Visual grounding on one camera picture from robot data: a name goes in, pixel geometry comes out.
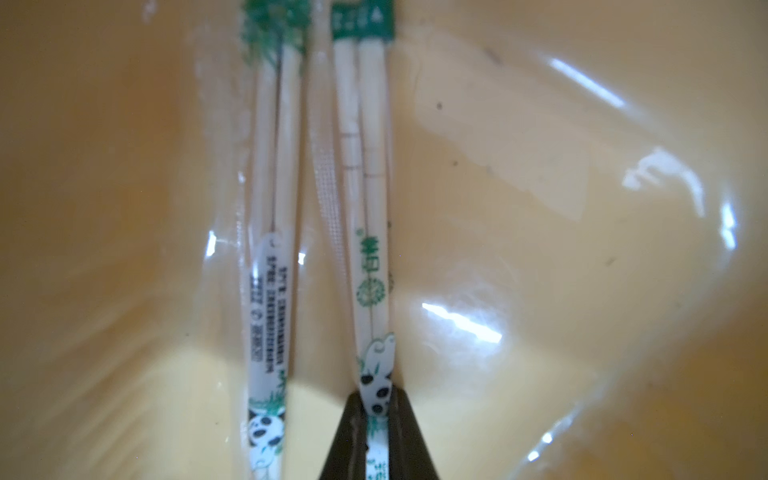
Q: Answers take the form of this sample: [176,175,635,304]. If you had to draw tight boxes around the yellow plastic storage box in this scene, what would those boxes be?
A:
[1,1,767,479]

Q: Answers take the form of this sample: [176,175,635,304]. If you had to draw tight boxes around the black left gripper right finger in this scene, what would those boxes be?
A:
[388,386,439,480]

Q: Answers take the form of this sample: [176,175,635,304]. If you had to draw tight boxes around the green print chopsticks pair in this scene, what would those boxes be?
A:
[241,1,312,479]

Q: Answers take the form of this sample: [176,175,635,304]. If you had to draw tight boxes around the panda chopsticks pair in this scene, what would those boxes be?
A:
[311,1,397,479]

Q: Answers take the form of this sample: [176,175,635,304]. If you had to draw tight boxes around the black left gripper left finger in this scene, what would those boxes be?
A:
[319,392,367,480]

